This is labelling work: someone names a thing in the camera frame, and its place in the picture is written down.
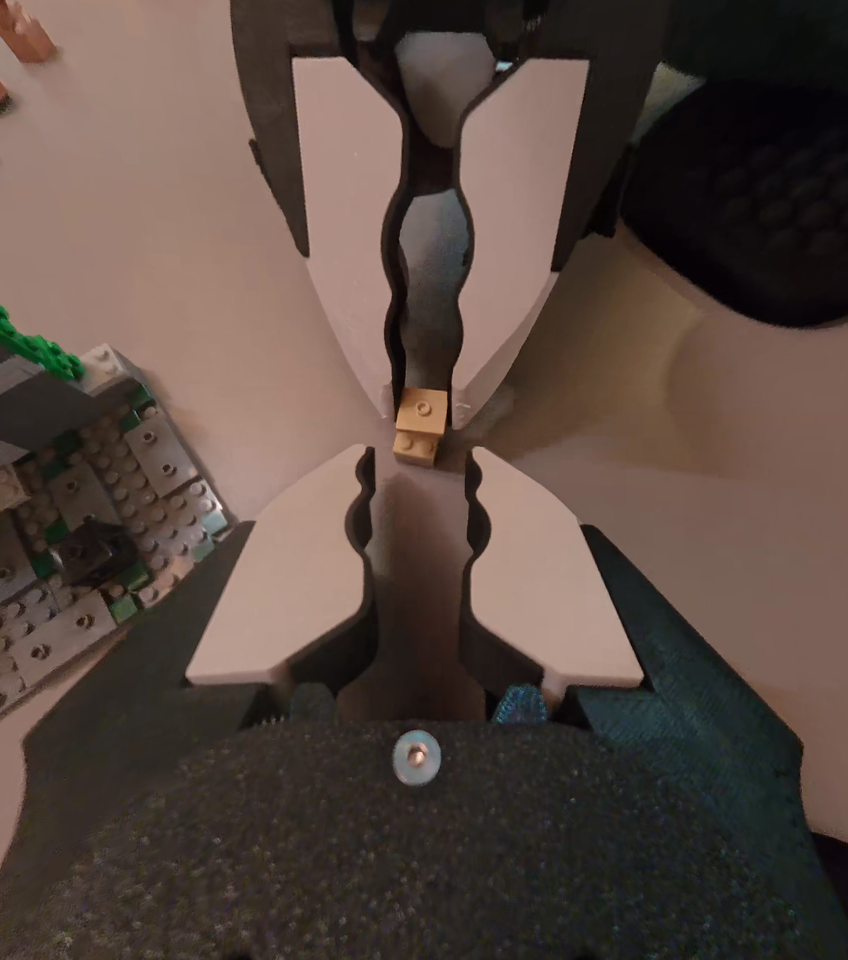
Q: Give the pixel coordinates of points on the small tan toy brick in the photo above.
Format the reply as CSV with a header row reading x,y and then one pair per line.
x,y
421,420

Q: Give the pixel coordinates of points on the black office chair seat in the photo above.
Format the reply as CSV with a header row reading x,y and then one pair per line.
x,y
769,202

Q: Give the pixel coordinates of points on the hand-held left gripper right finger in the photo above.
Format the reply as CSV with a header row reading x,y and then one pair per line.
x,y
544,585

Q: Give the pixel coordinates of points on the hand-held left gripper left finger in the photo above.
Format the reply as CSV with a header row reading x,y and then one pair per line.
x,y
281,585

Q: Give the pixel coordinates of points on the tall brown toy brick piece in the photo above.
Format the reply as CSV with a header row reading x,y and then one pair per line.
x,y
22,30

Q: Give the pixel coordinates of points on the grey toy brick castle model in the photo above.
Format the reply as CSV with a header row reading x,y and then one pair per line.
x,y
78,525

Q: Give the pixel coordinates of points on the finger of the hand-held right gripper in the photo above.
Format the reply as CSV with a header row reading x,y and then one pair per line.
x,y
341,187
521,187

